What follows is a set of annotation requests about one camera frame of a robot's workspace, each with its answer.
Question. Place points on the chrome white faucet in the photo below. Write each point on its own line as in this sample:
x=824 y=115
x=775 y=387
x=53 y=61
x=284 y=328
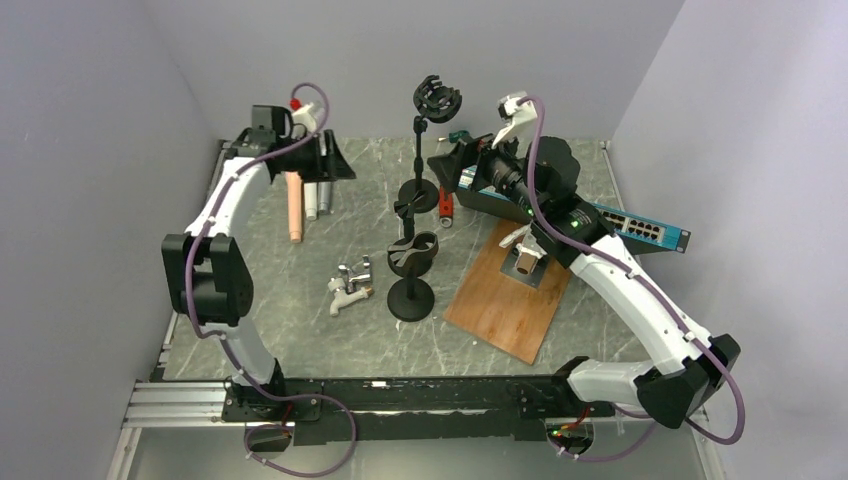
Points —
x=350 y=286

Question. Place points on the white microphone with stand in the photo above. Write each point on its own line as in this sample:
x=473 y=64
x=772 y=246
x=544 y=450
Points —
x=310 y=201

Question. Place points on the grey handheld microphone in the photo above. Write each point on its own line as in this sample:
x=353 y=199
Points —
x=324 y=198

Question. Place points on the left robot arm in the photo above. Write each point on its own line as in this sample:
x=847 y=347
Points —
x=207 y=277

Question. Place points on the green handled screwdriver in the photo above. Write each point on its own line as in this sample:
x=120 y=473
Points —
x=461 y=136

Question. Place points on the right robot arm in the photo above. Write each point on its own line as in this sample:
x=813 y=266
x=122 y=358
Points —
x=687 y=364

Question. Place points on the black front microphone stand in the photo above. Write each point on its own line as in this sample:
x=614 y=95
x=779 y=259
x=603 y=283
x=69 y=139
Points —
x=411 y=299

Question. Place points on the pink microphone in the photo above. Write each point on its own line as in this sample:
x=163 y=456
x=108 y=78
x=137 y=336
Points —
x=295 y=206

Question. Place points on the wooden board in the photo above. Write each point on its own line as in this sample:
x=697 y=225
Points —
x=503 y=307

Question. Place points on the metal bracket on board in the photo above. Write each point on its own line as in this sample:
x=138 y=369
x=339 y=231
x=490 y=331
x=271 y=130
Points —
x=525 y=261

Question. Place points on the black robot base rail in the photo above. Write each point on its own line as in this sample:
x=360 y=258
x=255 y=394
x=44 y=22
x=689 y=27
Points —
x=416 y=408

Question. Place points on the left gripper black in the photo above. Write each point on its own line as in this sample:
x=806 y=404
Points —
x=333 y=165

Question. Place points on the black shock mount stand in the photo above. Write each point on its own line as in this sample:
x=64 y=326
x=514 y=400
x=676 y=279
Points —
x=435 y=103

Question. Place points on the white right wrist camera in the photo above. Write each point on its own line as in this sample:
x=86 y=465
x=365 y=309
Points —
x=523 y=116

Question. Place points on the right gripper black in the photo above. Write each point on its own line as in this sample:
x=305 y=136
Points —
x=448 y=166

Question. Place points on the blue network switch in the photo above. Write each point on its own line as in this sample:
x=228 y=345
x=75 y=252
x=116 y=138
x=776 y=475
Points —
x=640 y=234

